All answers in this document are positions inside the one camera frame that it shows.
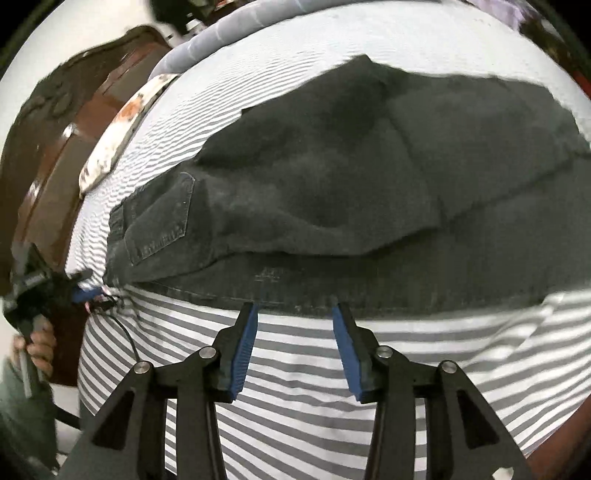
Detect dark grey denim pants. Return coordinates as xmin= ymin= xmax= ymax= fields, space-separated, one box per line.
xmin=104 ymin=56 xmax=590 ymax=316

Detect person left hand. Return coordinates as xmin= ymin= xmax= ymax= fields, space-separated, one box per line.
xmin=10 ymin=316 xmax=56 ymax=380

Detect wooden bed footboard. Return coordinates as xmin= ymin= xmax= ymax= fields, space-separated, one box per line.
xmin=527 ymin=429 xmax=590 ymax=479

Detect floral pillow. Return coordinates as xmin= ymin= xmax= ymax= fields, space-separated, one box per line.
xmin=78 ymin=74 xmax=178 ymax=197

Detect dark wooden headboard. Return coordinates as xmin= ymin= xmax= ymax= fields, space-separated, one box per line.
xmin=1 ymin=25 xmax=170 ymax=292

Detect grey white striped bedsheet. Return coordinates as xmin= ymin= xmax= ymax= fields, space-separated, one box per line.
xmin=67 ymin=1 xmax=590 ymax=479

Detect grey rolled duvet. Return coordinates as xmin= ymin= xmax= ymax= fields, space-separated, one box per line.
xmin=148 ymin=0 xmax=349 ymax=80

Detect black cable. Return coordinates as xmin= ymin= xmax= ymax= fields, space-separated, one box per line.
xmin=50 ymin=299 xmax=143 ymax=428

